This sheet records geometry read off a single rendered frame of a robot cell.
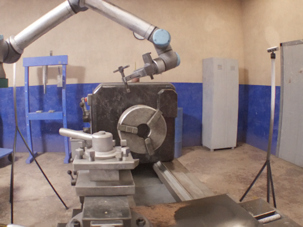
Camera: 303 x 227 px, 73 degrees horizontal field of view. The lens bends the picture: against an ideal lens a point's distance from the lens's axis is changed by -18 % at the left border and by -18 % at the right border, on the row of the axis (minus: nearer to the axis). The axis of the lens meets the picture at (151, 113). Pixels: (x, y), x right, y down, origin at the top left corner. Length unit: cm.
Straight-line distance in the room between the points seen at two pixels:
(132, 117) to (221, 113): 370
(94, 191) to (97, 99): 85
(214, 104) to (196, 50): 121
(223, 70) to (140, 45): 171
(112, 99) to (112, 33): 347
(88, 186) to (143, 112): 69
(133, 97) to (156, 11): 378
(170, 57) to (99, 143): 82
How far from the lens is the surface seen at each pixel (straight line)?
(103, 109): 144
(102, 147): 68
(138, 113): 126
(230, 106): 493
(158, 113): 126
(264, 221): 90
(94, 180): 70
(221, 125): 488
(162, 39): 124
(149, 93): 147
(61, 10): 153
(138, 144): 128
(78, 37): 483
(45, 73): 434
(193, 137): 524
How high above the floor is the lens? 134
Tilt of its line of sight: 7 degrees down
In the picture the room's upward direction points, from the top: straight up
